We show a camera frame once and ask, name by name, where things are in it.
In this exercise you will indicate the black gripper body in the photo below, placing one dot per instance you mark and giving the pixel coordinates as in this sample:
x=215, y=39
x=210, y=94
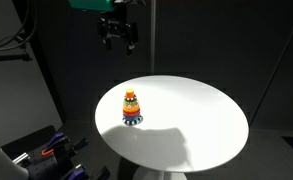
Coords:
x=117, y=26

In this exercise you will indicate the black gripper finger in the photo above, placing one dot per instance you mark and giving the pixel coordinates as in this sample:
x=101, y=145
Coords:
x=130, y=49
x=108, y=44

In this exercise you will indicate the grey vertical pole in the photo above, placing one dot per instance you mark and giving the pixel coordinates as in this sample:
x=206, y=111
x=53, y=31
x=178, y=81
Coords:
x=153, y=36

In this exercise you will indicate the orange stacker peg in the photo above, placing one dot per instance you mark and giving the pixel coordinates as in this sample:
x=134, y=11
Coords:
x=130, y=92

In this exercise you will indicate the purple clamp with orange trigger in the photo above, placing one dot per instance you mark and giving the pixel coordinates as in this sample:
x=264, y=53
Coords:
x=54, y=140

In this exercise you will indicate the perforated metal breadboard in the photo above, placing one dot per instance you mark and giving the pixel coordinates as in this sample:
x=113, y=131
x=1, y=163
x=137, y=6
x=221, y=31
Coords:
x=44, y=165

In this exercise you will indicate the silver metal rod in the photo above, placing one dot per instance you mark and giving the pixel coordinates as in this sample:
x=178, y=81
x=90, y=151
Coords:
x=21, y=158

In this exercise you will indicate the white table pedestal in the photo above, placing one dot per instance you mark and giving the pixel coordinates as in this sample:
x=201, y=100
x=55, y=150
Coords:
x=159, y=175

